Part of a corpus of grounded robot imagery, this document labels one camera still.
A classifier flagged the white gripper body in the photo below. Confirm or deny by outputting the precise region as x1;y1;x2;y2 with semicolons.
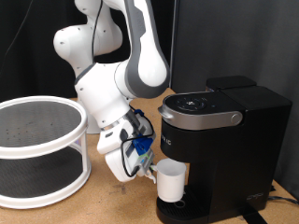
105;141;148;183

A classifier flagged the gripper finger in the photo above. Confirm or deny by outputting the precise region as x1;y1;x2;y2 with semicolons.
139;159;155;177

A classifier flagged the white mug with green tape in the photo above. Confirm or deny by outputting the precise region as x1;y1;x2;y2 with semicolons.
145;158;188;203

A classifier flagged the black Keurig coffee machine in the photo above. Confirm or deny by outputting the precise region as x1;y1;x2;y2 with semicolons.
155;75;293;224

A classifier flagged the white two-tier turntable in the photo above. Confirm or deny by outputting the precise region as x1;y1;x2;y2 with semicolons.
0;94;93;210

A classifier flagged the black tape strip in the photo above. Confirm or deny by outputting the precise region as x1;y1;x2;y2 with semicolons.
237;203;269;224

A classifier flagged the black backdrop curtain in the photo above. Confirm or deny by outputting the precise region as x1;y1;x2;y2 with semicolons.
0;0;176;103

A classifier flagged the grey partition panel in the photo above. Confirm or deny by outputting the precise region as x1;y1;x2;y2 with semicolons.
169;0;299;200

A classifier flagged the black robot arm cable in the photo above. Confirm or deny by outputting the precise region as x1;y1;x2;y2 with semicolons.
91;0;156;177

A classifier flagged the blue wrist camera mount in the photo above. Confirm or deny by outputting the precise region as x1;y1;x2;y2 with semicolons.
124;108;157;171

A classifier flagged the braided machine power cable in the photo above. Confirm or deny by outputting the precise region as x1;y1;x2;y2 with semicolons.
267;185;299;206

